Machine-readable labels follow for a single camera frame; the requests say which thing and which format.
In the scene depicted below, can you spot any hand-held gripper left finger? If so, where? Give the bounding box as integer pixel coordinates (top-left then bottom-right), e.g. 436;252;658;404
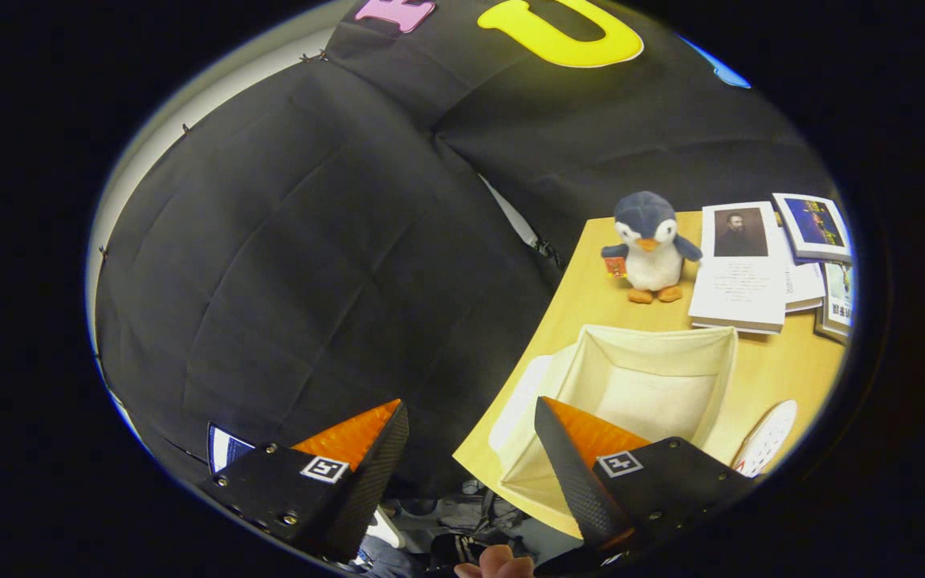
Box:
202;399;411;563

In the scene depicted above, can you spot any laptop screen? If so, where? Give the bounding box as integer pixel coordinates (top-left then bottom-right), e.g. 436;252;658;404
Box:
207;423;256;474

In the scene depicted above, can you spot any grey penguin plush toy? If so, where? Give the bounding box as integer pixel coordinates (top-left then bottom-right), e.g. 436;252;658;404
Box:
601;190;704;305

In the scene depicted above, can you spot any beige fabric storage box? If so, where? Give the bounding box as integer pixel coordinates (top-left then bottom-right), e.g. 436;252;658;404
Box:
488;324;740;539

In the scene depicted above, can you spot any book with pale blue cover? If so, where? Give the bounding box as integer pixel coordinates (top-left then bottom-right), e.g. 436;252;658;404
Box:
814;261;855;346

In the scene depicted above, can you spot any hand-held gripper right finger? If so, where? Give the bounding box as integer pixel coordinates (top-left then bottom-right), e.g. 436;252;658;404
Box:
533;396;752;567

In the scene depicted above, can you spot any white canvas shoe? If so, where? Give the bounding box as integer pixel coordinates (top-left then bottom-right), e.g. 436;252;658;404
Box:
731;399;799;478

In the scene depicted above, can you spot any plain white book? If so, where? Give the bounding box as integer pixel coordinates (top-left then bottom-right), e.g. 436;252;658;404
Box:
780;229;826;313

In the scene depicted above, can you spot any white book with portrait cover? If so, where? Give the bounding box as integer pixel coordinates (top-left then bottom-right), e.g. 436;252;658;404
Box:
687;201;789;336

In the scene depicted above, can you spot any book with dark blue picture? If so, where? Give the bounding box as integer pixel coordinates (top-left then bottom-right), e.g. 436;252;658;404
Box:
772;193;853;264

